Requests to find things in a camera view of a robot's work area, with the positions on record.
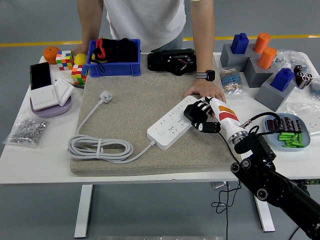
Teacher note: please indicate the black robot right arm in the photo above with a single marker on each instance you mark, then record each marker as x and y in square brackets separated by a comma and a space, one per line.
[267, 180]

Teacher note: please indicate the light blue tray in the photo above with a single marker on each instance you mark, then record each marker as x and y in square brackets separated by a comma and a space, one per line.
[307, 137]

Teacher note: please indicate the black red cloth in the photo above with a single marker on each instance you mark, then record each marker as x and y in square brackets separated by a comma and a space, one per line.
[120, 51]

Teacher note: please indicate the purple round box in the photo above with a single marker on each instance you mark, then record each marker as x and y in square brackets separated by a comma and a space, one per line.
[52, 112]

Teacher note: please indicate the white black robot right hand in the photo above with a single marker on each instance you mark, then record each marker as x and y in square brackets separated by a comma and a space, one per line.
[228, 117]

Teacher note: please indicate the large white wall switch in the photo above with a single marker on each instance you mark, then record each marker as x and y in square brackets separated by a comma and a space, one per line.
[43, 97]

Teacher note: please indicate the black phone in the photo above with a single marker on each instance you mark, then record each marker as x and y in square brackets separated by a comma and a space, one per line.
[40, 76]

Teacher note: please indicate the green batteries pile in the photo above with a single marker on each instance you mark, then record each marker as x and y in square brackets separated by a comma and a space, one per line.
[291, 138]

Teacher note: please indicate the dark capacitors pack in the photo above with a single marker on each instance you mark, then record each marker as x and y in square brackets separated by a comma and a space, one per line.
[290, 125]

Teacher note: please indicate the black table control panel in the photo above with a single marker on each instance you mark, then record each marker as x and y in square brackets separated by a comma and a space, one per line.
[312, 181]

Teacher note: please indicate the person's right hand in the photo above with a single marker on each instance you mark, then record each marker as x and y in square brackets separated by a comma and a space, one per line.
[79, 49]

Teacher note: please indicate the blue square block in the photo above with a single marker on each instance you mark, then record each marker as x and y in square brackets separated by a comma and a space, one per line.
[282, 80]
[239, 43]

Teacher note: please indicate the bag of metal nuts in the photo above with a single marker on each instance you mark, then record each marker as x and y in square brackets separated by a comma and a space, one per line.
[27, 131]

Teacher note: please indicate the yellow lemon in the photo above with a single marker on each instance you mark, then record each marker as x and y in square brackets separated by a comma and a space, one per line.
[80, 60]

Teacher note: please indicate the person's left forearm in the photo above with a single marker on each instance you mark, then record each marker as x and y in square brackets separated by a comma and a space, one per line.
[203, 37]

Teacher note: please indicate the orange cylinder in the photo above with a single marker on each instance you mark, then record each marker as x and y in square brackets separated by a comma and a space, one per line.
[267, 58]
[261, 42]

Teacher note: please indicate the multicoloured puzzle cube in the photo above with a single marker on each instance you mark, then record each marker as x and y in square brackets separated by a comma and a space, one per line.
[64, 60]
[78, 75]

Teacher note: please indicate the small dark metal piece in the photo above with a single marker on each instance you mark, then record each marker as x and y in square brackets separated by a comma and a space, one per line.
[78, 86]

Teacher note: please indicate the black mechanical device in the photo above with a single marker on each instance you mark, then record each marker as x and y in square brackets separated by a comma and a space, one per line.
[160, 61]

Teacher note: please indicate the grey-brown mat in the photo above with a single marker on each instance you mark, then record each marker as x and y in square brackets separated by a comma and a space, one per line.
[140, 100]

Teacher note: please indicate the orange fruit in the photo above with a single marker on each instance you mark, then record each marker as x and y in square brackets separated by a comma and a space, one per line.
[49, 55]

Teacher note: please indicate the person's left hand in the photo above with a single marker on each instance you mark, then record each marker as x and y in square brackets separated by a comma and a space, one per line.
[205, 88]

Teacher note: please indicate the bag of blue components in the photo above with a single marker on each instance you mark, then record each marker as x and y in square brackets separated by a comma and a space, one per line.
[315, 88]

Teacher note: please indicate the clear bag of small parts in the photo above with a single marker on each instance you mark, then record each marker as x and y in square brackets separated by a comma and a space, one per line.
[290, 58]

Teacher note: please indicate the blue plastic bin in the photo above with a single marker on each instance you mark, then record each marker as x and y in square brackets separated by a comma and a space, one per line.
[112, 68]

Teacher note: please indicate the black wristwatch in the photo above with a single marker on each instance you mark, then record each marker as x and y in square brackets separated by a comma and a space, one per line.
[207, 75]

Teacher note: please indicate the person's right forearm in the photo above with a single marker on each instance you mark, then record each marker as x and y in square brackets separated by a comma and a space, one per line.
[88, 22]

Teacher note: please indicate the black cylindrical capacitor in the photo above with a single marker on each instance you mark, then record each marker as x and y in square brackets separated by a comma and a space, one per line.
[298, 68]
[309, 78]
[301, 81]

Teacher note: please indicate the silver table bracket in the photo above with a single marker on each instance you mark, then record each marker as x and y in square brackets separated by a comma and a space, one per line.
[217, 185]

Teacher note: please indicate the small white wall switch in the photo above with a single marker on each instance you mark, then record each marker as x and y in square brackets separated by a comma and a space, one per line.
[63, 91]

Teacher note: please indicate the grey block holder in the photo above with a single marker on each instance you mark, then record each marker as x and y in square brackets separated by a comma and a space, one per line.
[231, 60]
[257, 76]
[251, 51]
[271, 98]

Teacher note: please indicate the white table leg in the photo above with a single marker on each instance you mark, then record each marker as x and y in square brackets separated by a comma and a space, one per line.
[83, 212]
[267, 222]

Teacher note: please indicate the bag of resistors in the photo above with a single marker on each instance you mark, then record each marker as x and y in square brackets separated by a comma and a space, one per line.
[231, 81]

